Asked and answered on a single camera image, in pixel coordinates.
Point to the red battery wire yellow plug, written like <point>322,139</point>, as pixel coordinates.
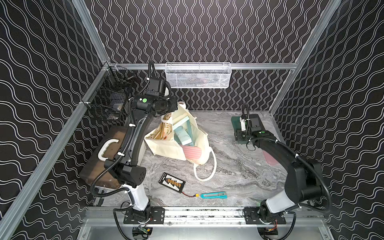
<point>191,196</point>

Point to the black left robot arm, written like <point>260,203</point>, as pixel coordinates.
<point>124,166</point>

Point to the black battery pack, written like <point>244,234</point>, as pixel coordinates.
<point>172,182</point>

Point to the white wire mesh basket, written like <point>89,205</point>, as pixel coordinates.
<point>198,75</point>

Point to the brown storage box white handle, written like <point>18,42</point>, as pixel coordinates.
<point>107,149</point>

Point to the black pencil case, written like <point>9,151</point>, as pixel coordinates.
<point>255,120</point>

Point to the dark green pencil case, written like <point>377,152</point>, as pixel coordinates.
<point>239,126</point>

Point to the black wire basket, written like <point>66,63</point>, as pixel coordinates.
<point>109,102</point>

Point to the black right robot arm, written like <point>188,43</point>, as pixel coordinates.
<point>304,179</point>

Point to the light green case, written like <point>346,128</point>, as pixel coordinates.
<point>182,137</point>

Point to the cream canvas tote bag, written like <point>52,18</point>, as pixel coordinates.
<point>162,142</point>

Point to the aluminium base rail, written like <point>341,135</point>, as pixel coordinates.
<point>202,217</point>

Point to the teal utility knife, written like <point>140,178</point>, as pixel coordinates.
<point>216,195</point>

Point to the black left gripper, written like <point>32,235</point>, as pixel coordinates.
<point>169,106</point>

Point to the pink pencil case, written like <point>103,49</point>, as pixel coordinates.
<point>270,159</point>

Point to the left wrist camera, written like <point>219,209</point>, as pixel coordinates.
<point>158,88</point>

